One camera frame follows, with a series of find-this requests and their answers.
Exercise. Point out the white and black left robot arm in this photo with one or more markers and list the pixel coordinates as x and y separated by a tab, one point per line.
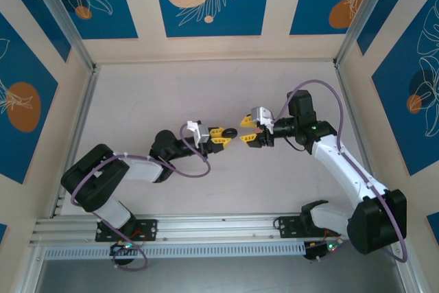
92	179

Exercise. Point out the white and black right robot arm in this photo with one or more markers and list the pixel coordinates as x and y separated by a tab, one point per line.
377	228

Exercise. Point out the grey metal sheet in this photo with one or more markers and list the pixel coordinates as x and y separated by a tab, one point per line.
223	276

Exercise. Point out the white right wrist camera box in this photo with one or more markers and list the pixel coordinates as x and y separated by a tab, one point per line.
262	116

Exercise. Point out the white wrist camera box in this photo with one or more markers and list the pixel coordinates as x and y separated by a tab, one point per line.
199	131
262	116

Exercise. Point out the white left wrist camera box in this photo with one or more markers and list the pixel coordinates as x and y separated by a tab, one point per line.
199	131

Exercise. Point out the aluminium table side rail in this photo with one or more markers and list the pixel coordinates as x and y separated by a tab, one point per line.
354	118
83	118

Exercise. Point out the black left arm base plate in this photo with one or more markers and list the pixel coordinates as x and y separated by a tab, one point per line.
149	229

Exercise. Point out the wide aluminium base rail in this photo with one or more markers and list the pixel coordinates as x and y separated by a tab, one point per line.
219	228

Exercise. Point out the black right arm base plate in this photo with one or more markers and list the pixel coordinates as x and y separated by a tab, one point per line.
288	228

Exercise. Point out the aluminium frame post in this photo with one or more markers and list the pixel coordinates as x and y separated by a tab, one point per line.
63	15
367	15

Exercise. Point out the aluminium lower frame rail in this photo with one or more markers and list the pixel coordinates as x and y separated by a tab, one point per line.
411	272
29	272

